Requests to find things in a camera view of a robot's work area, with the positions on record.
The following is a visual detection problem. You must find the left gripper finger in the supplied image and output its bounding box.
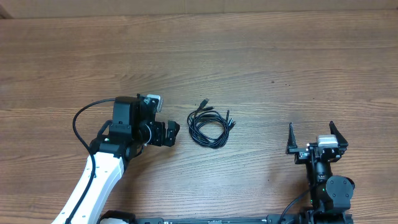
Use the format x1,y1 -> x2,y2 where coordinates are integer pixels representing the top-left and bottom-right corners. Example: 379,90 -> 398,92
167,120 -> 180,137
165,129 -> 177,147

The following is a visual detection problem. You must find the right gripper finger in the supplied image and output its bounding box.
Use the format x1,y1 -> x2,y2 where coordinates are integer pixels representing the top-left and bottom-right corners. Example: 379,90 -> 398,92
329,121 -> 348,148
285,123 -> 298,154

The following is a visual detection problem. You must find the black usb cable bundle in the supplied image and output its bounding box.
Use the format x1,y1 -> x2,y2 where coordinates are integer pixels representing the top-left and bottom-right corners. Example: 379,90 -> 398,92
187,98 -> 236,149

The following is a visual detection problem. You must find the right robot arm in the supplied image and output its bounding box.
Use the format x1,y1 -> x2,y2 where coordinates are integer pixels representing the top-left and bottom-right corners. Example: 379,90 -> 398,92
278,121 -> 355,223

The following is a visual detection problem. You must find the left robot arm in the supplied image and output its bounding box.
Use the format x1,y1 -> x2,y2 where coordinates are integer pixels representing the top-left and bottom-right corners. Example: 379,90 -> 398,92
54,95 -> 180,223

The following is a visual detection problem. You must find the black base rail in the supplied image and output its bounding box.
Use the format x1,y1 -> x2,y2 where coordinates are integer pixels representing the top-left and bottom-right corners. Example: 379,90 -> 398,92
97,210 -> 354,224

